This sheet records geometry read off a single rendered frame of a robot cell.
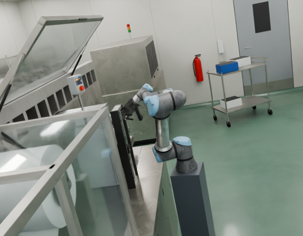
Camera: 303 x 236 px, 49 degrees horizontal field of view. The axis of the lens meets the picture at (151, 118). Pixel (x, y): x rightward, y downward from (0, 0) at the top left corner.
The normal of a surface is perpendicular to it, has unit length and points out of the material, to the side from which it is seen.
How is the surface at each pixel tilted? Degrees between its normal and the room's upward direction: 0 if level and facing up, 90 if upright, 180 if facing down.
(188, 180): 90
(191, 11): 90
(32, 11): 90
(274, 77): 90
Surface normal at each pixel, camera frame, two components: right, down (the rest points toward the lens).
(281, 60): -0.09, 0.30
